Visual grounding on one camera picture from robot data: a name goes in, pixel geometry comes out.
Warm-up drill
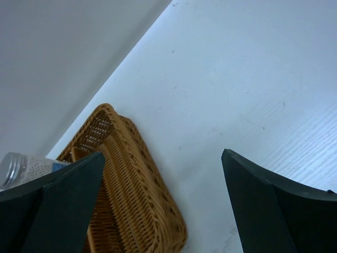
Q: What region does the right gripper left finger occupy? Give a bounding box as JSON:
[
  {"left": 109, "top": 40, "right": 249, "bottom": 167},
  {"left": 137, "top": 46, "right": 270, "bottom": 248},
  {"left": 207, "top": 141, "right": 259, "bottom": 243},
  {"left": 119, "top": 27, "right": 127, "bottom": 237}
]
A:
[{"left": 1, "top": 152, "right": 105, "bottom": 252}]

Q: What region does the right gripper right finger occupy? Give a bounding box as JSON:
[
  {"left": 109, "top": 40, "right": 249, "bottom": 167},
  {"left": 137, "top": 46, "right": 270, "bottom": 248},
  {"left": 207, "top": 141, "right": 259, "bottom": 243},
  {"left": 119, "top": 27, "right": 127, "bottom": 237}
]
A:
[{"left": 222, "top": 149, "right": 336, "bottom": 252}]

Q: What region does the wicker divided tray basket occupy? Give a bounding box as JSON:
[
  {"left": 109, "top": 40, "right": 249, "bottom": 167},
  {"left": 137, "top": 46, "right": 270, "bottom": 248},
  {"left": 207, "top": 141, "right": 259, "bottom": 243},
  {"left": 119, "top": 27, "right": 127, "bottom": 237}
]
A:
[{"left": 58, "top": 103, "right": 187, "bottom": 252}]

